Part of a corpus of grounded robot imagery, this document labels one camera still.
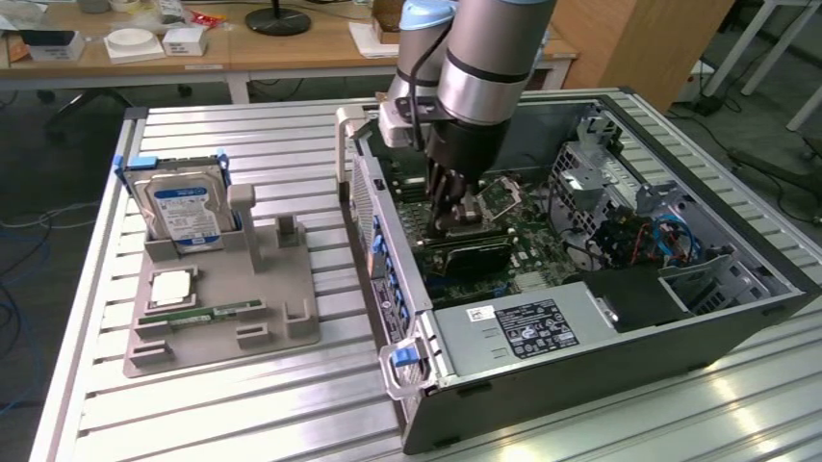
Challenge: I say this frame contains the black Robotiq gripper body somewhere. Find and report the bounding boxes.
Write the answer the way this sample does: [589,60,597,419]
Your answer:
[423,117,512,193]

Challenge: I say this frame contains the Nvidia graphics card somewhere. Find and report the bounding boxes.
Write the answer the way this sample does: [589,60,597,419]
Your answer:
[420,230,519,280]

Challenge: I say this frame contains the metal socket cover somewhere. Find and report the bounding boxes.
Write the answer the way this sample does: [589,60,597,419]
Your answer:
[477,173,525,220]

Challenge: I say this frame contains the green motherboard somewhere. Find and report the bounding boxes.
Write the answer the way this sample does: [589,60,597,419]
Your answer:
[384,158,592,309]

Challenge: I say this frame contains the metal drive cage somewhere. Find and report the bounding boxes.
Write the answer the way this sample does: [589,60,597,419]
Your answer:
[552,108,651,225]

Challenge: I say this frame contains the white paper stack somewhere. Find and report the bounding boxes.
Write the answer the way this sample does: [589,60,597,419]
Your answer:
[348,18,403,59]

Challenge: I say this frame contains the grey power supply unit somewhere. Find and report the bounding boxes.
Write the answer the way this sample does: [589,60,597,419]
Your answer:
[429,281,621,379]

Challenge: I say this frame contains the brown cardboard box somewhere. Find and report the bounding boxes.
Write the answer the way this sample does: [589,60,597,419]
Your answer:
[371,0,405,31]

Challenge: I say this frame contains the black plastic shroud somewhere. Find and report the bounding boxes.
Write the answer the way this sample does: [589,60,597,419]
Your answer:
[587,267,695,336]

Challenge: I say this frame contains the wooden cabinet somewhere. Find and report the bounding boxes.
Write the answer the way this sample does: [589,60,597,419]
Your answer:
[544,0,736,112]

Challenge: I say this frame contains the wooden desk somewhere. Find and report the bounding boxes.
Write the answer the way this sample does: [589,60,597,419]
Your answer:
[0,0,579,105]

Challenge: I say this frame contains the grey plastic parts rack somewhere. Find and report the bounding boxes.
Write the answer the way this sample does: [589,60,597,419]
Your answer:
[120,185,323,379]

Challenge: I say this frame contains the black power adapter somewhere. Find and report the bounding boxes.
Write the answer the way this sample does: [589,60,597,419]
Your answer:
[690,93,724,117]

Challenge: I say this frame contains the black round lamp base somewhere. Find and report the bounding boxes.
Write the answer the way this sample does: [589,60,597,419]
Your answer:
[244,0,315,37]

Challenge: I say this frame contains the grey disk bay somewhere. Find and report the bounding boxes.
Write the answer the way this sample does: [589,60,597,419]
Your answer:
[658,252,775,321]

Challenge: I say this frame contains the open black PC case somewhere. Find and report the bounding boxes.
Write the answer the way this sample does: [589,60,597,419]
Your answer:
[336,93,822,456]

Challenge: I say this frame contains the silver CPU chip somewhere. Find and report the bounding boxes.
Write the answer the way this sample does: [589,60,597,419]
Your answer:
[148,271,193,309]

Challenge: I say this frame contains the small white box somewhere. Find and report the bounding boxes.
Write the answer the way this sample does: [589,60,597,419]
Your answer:
[160,26,210,57]

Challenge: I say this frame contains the black floor stand base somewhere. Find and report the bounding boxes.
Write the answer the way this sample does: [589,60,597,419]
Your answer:
[724,135,822,183]

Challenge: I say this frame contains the white block round top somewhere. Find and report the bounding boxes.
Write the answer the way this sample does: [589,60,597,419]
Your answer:
[102,27,166,64]

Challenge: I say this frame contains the black chair base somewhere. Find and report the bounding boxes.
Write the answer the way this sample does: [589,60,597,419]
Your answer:
[37,82,194,143]

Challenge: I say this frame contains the white box black lid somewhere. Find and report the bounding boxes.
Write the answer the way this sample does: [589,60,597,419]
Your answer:
[17,29,85,63]

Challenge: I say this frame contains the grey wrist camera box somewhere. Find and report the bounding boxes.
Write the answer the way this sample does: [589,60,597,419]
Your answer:
[376,98,429,151]

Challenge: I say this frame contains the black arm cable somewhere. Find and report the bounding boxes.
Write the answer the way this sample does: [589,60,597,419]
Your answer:
[409,13,461,153]

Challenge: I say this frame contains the thin red wire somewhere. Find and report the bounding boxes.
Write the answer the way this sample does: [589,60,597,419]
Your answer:
[623,217,644,266]

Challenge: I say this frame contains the blue wire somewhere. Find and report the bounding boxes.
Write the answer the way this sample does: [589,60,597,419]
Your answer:
[646,215,706,266]

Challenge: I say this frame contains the hard disk with blue bracket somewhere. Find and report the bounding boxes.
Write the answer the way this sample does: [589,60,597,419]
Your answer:
[113,148,232,254]

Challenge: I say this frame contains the white table frame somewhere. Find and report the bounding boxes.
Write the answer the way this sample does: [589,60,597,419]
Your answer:
[699,0,822,131]

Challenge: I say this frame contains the blue floor cable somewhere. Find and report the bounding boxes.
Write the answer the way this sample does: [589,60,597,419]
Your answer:
[0,225,53,416]

